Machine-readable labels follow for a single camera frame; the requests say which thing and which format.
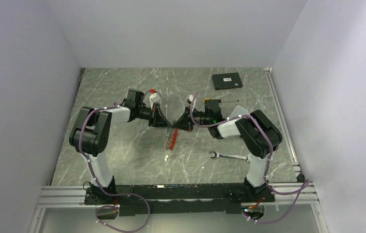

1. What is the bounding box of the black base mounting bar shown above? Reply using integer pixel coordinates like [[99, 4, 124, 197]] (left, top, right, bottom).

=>
[[84, 183, 275, 216]]

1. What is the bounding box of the aluminium frame rail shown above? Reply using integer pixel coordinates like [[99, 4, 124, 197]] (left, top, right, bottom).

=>
[[27, 183, 329, 233]]

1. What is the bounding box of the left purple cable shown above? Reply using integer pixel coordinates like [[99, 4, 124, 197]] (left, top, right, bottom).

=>
[[78, 90, 152, 233]]

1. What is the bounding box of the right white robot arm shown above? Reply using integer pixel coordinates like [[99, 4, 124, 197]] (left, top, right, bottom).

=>
[[172, 99, 283, 201]]

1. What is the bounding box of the black box device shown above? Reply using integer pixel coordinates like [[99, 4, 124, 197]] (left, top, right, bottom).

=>
[[211, 72, 243, 90]]

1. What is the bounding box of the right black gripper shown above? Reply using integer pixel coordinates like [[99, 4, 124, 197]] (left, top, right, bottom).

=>
[[172, 105, 212, 132]]

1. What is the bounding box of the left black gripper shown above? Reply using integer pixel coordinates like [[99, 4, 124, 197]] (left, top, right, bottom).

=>
[[136, 103, 171, 129]]

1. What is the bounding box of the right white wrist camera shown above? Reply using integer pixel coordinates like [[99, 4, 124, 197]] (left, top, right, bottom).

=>
[[186, 94, 198, 112]]

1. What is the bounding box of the silver combination wrench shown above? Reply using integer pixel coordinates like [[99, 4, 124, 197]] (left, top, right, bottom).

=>
[[209, 150, 250, 162]]

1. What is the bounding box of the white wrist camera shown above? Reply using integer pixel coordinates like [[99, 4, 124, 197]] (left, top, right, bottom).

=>
[[186, 94, 198, 112], [149, 89, 161, 108]]

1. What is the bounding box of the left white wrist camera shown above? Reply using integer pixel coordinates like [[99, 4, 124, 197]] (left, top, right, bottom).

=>
[[149, 89, 161, 108]]

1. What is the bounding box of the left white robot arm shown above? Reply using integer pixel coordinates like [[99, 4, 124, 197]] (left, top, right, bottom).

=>
[[69, 89, 171, 204]]

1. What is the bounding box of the yellow black screwdriver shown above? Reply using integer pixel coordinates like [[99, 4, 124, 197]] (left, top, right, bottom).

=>
[[203, 98, 239, 104]]

